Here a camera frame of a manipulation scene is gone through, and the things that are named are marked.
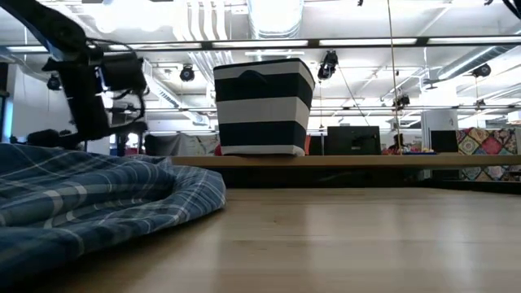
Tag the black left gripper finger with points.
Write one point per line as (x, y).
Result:
(53, 139)
(128, 129)

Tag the blue plaid pajama pants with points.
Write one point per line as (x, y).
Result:
(81, 195)

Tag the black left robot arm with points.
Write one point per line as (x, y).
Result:
(49, 24)

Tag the navy white striped laundry bin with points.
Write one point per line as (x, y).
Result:
(264, 110)

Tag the black-legged background table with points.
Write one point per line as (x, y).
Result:
(142, 143)

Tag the black ceiling spotlight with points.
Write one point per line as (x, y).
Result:
(54, 83)
(482, 70)
(402, 101)
(187, 74)
(329, 65)

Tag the grey covered furniture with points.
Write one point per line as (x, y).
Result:
(175, 144)

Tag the black equipment case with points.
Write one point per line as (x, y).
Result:
(354, 142)

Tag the person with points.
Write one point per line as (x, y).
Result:
(398, 140)

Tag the black computer monitor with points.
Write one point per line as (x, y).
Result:
(443, 141)

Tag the colourful patchwork quilt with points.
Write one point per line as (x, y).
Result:
(488, 142)

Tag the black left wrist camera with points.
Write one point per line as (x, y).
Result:
(124, 73)

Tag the black ceiling light rail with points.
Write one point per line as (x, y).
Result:
(423, 41)

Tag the grey ceiling duct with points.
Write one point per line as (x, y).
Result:
(468, 65)

